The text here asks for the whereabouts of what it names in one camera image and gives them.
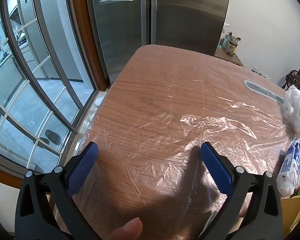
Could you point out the white plastic bag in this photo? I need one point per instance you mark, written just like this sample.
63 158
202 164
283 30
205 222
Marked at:
296 110

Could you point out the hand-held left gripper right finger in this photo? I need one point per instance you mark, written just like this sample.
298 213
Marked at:
216 167

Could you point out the stainless steel refrigerator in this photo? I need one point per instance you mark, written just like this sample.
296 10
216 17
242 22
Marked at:
165 17

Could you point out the clear plastic table cover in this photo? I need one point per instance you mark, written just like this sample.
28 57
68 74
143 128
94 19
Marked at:
165 92

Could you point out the wooden side cabinet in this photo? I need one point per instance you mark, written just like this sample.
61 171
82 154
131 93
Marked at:
228 58

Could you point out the glass jar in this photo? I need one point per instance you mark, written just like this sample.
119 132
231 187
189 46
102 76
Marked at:
231 48

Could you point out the cardboard box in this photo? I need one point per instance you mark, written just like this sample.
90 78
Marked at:
293 212

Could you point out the glass sliding door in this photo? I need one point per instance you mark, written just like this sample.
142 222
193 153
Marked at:
40 80

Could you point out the black fan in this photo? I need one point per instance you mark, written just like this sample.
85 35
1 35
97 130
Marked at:
292 78

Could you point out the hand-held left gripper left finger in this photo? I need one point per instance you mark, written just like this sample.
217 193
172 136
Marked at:
81 171

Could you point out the person's left hand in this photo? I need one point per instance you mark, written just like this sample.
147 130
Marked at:
126 230

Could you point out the wall socket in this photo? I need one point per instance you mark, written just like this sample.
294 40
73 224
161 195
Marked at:
255 69

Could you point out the white floor object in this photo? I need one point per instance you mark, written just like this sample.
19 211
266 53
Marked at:
99 102

